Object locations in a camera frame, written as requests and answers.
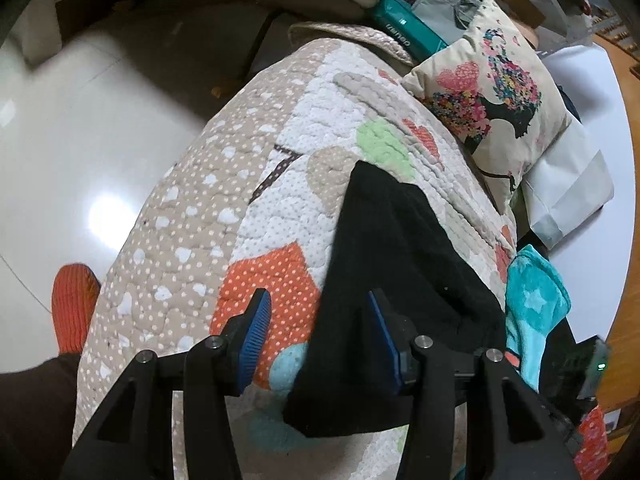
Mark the teal box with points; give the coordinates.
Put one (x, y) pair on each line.
(402, 25)

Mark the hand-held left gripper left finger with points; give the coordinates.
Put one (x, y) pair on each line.
(254, 327)

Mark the person's brown trouser leg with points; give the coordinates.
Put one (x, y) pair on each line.
(30, 410)

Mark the white folded cloth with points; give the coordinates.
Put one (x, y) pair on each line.
(570, 180)

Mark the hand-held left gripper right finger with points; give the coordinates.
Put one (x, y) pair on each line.
(386, 345)

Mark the grey fabric bag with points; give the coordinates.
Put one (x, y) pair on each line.
(440, 5)

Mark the black pants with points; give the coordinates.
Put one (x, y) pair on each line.
(395, 260)

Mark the printed floral pillow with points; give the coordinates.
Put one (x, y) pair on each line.
(492, 95)

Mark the teal fleece cloth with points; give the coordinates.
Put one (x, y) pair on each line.
(532, 305)

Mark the quilted patchwork blanket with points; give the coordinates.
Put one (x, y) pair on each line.
(210, 240)

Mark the person's orange sock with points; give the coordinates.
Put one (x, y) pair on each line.
(72, 305)

